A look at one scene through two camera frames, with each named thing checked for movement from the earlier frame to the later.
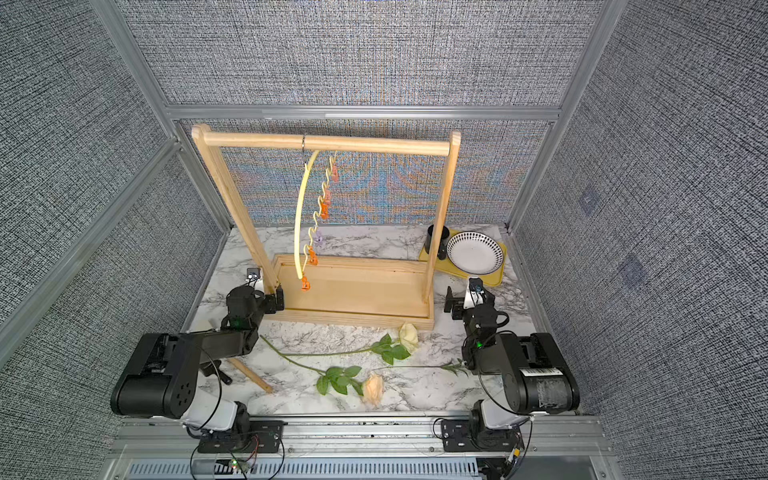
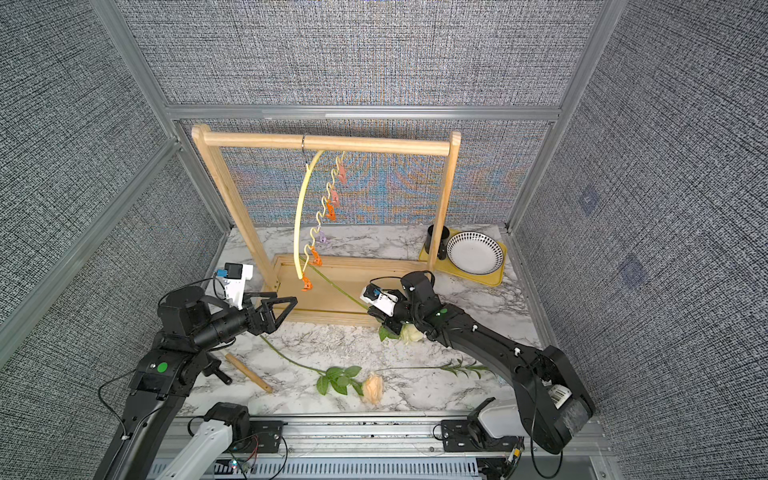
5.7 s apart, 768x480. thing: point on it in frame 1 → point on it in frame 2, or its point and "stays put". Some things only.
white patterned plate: x=475 y=253 stays put
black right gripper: x=457 y=314 → x=391 y=325
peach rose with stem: x=372 y=389 stays put
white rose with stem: x=391 y=349 → x=408 y=333
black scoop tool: x=212 y=368 stays put
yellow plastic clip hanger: x=317 y=224 stays put
